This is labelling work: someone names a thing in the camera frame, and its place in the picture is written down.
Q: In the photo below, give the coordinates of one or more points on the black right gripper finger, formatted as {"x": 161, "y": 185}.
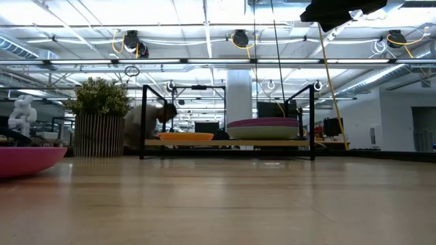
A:
{"x": 328, "y": 13}

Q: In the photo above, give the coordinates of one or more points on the small black monitor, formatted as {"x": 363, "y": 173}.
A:
{"x": 332, "y": 126}
{"x": 207, "y": 127}

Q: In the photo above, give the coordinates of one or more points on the red transparent plastic plate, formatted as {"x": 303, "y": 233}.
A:
{"x": 185, "y": 136}

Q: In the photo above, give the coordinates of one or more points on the white robot figurine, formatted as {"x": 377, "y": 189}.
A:
{"x": 22, "y": 115}

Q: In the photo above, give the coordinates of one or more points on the long ceiling light bar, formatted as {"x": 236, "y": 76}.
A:
{"x": 218, "y": 61}

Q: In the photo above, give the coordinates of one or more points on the pink plastic plate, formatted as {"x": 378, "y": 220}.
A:
{"x": 27, "y": 160}

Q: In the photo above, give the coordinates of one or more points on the white round column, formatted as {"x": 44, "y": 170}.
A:
{"x": 239, "y": 98}

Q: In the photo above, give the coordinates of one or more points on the black metal rig frame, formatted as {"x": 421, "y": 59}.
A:
{"x": 198, "y": 87}

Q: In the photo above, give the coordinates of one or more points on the black frame wooden shelf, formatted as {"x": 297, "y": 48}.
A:
{"x": 221, "y": 143}

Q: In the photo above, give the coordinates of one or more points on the large black monitor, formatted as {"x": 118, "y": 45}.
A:
{"x": 272, "y": 109}

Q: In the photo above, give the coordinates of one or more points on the person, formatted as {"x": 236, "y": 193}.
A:
{"x": 151, "y": 119}

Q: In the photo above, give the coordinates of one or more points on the potted plant striped planter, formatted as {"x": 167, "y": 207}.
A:
{"x": 98, "y": 132}

